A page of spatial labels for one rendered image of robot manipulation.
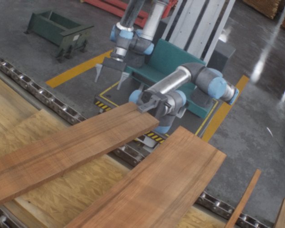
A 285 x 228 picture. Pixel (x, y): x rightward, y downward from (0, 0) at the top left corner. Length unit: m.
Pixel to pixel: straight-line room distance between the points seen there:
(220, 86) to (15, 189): 1.33
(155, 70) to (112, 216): 1.75
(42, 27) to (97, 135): 2.63
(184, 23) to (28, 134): 1.63
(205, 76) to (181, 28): 0.71
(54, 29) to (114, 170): 2.62
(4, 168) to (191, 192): 0.63
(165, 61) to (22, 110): 1.44
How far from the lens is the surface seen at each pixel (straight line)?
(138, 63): 2.68
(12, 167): 1.16
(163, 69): 2.76
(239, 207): 1.42
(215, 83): 2.08
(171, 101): 1.74
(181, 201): 1.29
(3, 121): 1.43
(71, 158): 1.27
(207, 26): 2.68
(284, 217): 1.53
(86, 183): 1.27
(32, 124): 1.42
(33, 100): 1.57
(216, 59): 2.83
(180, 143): 1.55
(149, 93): 1.74
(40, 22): 3.95
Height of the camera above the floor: 1.68
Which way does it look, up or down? 30 degrees down
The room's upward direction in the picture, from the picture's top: 24 degrees clockwise
